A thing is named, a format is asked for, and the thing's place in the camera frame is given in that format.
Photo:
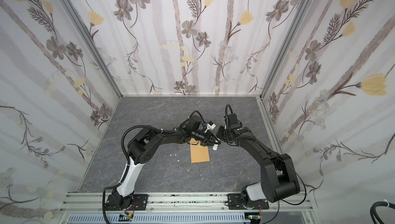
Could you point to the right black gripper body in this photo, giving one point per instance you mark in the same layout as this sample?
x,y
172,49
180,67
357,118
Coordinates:
x,y
223,133

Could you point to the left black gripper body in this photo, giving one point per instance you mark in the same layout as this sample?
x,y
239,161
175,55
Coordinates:
x,y
204,135

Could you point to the white glue stick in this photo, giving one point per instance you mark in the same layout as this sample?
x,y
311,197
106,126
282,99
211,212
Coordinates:
x,y
215,146

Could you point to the brown kraft envelope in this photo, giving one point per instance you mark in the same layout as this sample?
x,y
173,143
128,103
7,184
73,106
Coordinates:
x,y
198,152

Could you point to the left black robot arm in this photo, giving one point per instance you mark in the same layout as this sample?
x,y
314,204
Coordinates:
x,y
140,143

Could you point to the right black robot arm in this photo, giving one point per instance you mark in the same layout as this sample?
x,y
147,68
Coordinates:
x,y
278,178

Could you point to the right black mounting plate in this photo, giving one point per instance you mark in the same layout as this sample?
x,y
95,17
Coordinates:
x,y
241,201

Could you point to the black mounting plate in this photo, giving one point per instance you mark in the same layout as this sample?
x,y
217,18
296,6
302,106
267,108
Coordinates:
x,y
136,202
241,201

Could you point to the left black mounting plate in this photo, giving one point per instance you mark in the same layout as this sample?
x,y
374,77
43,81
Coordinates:
x,y
136,202

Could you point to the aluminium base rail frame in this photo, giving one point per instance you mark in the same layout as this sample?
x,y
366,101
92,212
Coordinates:
x,y
86,208

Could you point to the white perforated cable duct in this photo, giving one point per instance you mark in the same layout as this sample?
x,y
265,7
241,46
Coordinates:
x,y
179,218

